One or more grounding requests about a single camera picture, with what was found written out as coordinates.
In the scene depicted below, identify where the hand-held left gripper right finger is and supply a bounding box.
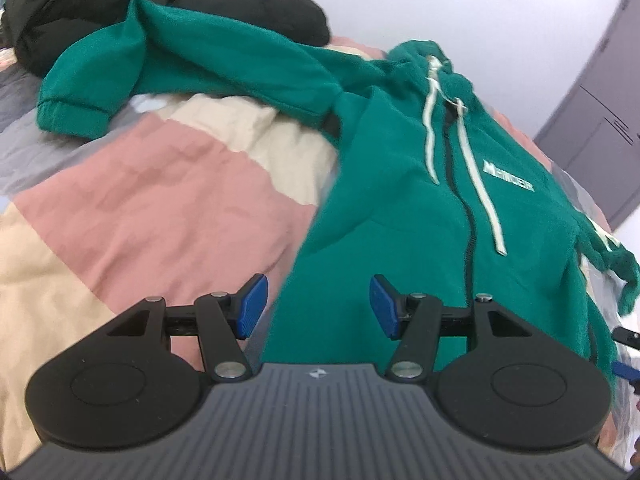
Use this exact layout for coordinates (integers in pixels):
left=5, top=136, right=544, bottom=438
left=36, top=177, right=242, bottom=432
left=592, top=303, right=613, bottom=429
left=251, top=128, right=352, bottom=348
left=370, top=274, right=533, bottom=382

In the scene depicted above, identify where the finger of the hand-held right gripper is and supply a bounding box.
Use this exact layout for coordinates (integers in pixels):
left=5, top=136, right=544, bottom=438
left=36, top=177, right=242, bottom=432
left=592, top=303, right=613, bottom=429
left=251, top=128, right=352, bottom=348
left=611, top=360, right=640, bottom=397
left=612, top=327, right=640, bottom=350

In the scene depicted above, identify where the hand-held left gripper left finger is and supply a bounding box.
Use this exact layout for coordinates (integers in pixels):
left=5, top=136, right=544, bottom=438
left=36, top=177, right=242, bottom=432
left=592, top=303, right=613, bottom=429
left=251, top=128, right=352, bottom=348
left=105, top=274, right=269, bottom=382

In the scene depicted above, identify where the green zip hoodie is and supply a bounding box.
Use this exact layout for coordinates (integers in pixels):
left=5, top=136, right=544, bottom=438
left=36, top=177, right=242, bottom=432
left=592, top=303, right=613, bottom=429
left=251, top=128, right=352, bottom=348
left=36, top=0, right=640, bottom=376

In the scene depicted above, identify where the patchwork bedsheet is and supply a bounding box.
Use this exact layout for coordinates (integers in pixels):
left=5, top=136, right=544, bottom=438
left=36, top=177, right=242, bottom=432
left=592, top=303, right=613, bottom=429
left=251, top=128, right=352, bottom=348
left=0, top=35, right=640, bottom=463

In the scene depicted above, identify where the grey door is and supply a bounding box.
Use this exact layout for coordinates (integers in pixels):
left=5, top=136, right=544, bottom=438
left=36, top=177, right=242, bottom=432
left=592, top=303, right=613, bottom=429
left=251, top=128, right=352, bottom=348
left=532, top=0, right=640, bottom=228

